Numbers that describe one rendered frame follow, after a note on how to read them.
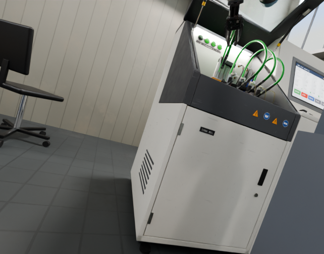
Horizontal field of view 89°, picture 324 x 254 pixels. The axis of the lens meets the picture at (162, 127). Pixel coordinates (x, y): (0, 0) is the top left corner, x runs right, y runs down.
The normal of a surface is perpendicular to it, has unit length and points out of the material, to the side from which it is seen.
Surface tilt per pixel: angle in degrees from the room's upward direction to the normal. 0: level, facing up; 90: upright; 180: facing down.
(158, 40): 90
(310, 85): 76
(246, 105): 90
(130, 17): 90
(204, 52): 90
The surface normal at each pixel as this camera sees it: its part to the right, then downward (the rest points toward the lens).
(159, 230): 0.22, 0.14
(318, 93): 0.29, -0.09
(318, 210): -0.89, -0.27
